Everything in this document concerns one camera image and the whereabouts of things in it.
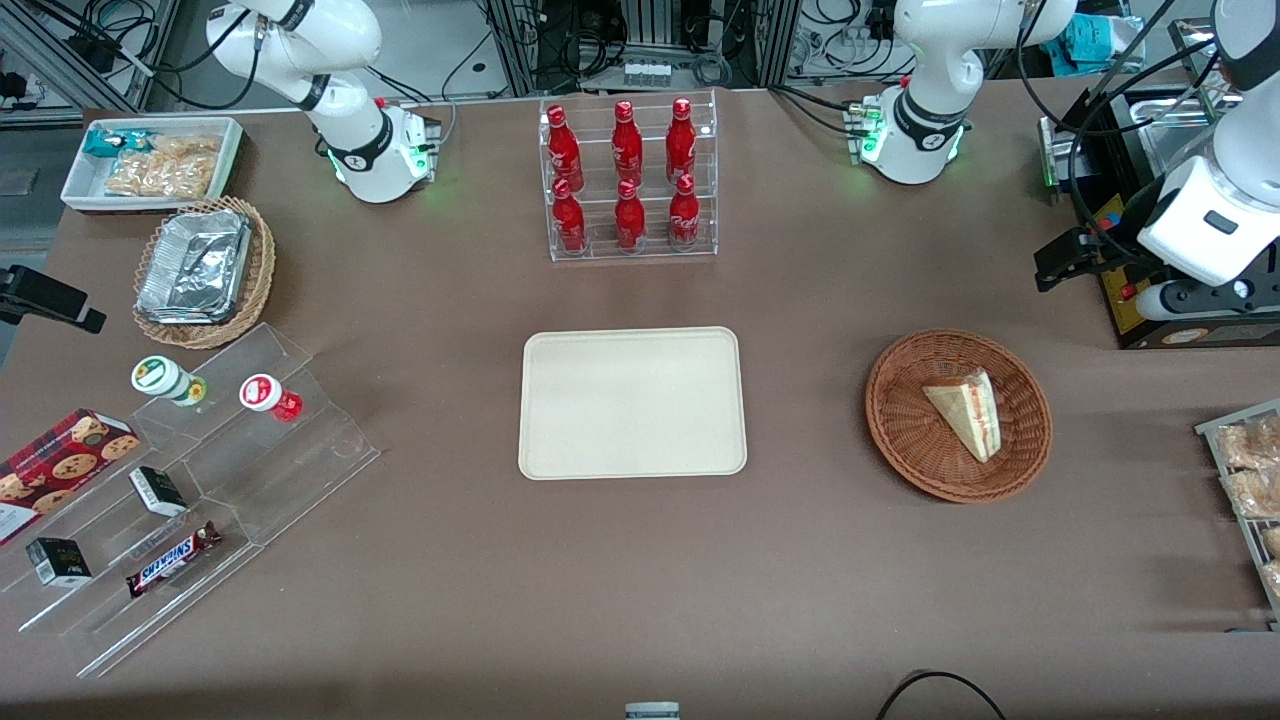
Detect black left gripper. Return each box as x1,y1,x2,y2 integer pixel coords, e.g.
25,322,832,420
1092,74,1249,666
1034,227,1153,294

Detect triangular sandwich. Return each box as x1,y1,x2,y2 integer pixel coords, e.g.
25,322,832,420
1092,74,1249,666
921,367,1003,464

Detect brown round wicker basket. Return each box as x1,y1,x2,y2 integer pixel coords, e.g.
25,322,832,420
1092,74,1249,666
865,329,1054,504

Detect beige plastic serving tray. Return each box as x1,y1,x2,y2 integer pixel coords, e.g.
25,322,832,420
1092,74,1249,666
517,326,749,482

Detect light oval wicker basket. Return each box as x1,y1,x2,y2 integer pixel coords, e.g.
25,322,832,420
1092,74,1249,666
132,195,277,351

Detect white rectangular snack tray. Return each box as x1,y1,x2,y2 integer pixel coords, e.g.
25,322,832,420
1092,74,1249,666
60,116,246,214

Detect black food warmer machine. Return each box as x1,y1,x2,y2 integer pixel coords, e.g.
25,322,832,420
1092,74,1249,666
1037,84,1280,352

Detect steel warmer pan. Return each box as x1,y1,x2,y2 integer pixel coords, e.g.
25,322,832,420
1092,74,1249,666
1130,94,1219,181

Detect teal plastic bag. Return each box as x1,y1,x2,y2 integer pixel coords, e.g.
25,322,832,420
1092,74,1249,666
1063,14,1147,77

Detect wrapped bread bag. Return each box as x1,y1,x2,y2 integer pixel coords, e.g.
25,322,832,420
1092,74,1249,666
1214,416,1280,472
1224,469,1280,520

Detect red cola bottle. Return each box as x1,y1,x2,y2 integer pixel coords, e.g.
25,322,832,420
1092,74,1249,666
667,173,702,249
665,97,698,186
613,179,648,252
546,105,586,193
551,178,589,255
611,100,645,187

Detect clear acrylic bottle rack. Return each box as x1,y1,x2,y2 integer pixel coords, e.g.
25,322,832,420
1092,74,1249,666
538,89,719,264

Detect clear acrylic stepped display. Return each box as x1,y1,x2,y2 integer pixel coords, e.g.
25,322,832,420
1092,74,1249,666
0,321,382,680

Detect red lid cup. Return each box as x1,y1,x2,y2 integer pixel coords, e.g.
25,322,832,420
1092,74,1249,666
238,372,305,424

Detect stacked aluminium foil containers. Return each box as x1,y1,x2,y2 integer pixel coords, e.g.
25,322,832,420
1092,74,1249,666
136,208,252,327

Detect clear bag of crackers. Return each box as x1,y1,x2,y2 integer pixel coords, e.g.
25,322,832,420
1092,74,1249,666
104,134,223,200

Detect green lid cup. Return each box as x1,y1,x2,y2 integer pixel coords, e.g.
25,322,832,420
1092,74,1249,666
130,355,209,409

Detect small black box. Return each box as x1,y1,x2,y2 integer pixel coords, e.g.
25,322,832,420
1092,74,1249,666
25,536,94,588
128,465,189,519

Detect Snickers chocolate bar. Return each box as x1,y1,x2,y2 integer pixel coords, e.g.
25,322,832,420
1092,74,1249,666
125,520,224,600

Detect teal snack packet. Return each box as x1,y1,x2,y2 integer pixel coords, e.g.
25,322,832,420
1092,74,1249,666
82,127,153,160

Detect red tartan cookie box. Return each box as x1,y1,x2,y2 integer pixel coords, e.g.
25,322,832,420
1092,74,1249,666
0,407,142,547

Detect black clamp-mounted device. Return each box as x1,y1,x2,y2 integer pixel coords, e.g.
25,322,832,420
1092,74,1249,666
0,264,108,335

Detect grey wire rack tray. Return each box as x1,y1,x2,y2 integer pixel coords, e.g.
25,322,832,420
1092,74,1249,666
1194,399,1280,632

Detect black cable loop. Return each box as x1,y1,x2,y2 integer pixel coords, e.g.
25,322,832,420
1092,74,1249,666
876,671,1007,720

